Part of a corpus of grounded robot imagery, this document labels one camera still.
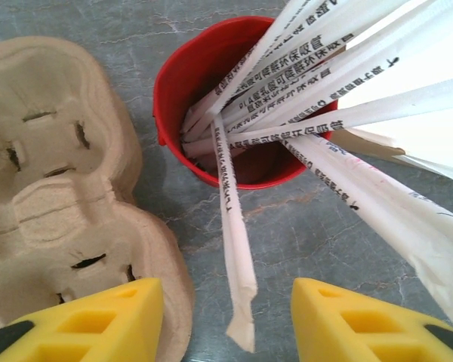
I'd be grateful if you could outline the brown pulp cup carrier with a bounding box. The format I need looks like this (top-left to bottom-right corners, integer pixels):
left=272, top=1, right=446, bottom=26
left=0, top=35, right=196, bottom=362
left=0, top=35, right=190, bottom=340

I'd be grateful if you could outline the red straw cup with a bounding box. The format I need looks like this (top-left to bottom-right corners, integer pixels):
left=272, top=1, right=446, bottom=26
left=153, top=15, right=339, bottom=189

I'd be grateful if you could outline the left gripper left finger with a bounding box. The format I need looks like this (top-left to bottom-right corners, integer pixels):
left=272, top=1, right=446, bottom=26
left=0, top=278, right=164, bottom=362

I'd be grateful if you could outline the white paper-wrapped straw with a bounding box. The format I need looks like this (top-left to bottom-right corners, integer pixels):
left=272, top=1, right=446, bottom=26
left=180, top=0, right=325, bottom=131
left=281, top=135, right=453, bottom=340
left=309, top=131, right=453, bottom=246
left=226, top=74, right=453, bottom=146
left=207, top=32, right=358, bottom=114
left=210, top=112, right=258, bottom=354

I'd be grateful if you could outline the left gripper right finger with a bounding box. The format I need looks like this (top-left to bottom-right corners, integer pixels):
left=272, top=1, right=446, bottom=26
left=290, top=278, right=453, bottom=362

